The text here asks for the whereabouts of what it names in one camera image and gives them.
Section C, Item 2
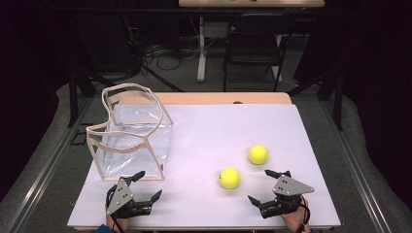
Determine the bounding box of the clear plastic bag beige trim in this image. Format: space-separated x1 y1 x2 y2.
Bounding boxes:
86 83 174 182

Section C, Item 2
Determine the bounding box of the aluminium rail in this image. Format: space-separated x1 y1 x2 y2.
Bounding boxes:
4 96 95 233
319 96 394 233

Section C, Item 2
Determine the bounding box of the tangle of cables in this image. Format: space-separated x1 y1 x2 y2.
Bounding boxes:
141 18 202 72

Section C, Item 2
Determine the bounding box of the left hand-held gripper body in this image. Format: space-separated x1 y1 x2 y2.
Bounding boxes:
105 178 154 219

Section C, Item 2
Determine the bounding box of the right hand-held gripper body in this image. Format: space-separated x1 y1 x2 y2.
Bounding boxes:
258 174 316 219

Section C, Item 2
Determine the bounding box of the yellow tennis ball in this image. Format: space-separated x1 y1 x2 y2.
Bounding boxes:
248 144 269 166
219 166 242 190

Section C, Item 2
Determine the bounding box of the black metal stand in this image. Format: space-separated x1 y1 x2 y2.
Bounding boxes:
286 69 345 132

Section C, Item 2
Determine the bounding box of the wooden table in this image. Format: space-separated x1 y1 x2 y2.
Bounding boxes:
66 91 342 232

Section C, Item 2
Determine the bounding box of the white desk with legs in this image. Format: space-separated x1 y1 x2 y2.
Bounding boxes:
178 0 326 83

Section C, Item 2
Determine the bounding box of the person's right hand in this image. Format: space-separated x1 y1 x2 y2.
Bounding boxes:
280 197 311 233

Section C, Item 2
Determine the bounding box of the person's left hand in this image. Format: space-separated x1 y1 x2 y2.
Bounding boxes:
105 207 132 233

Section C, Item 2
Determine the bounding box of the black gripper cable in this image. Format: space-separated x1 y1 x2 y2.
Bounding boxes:
296 195 312 233
111 216 126 233

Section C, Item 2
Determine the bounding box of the black folding chair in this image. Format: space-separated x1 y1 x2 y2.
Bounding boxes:
223 13 297 93

